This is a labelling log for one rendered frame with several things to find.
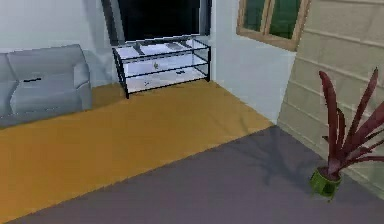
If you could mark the black glass shelf stand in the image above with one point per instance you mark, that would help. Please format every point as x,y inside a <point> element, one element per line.
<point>163,63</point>

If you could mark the small green object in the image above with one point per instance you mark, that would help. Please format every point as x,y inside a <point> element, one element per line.
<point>155,65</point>

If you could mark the black television set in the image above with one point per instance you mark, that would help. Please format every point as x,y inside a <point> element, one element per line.
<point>160,18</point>

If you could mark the wooden framed window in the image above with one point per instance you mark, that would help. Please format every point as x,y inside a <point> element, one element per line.
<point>271,20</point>

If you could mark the grey sofa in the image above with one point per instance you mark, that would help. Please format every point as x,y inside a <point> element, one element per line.
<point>46,83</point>

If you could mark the green plant pot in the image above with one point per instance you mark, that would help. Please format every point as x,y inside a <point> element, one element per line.
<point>324,184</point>

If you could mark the beige panelled door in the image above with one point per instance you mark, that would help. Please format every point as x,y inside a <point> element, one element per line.
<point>340,80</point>

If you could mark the red leaved house plant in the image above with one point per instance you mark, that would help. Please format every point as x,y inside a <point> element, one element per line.
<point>346,133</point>

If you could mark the black remote control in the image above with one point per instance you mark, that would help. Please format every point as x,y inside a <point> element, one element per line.
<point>32,80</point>

